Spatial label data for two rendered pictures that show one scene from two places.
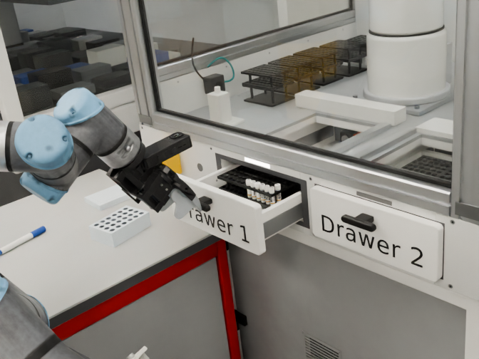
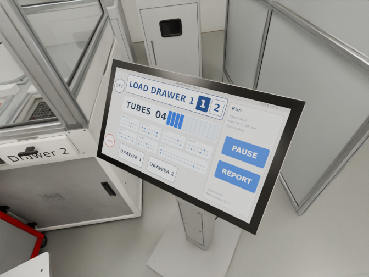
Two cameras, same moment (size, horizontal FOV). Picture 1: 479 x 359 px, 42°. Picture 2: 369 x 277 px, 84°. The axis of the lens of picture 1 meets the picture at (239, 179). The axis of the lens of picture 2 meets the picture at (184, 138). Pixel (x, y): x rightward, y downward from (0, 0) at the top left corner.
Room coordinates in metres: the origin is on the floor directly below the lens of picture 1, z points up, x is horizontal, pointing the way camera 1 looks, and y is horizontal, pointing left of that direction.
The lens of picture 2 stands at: (0.20, -0.15, 1.46)
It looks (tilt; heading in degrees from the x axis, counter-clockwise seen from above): 47 degrees down; 308
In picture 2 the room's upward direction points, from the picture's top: 7 degrees counter-clockwise
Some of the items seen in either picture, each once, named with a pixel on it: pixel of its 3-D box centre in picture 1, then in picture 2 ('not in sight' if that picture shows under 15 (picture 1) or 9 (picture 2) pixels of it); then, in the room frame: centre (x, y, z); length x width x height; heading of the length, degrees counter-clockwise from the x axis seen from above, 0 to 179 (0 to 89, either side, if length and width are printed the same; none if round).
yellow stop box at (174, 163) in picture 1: (165, 161); not in sight; (1.52, 0.19, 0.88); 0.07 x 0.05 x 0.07; 40
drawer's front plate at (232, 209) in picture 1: (213, 211); not in sight; (1.19, 0.06, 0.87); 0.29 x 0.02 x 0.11; 40
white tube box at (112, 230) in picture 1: (120, 225); not in sight; (1.37, 0.30, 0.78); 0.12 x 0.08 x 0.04; 140
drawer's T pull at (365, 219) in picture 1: (362, 220); (29, 150); (1.01, -0.22, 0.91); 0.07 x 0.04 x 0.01; 40
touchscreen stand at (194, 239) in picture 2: not in sight; (191, 215); (0.45, -0.45, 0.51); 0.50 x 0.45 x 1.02; 93
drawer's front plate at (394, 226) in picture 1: (371, 230); (37, 150); (1.03, -0.24, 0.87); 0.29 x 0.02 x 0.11; 40
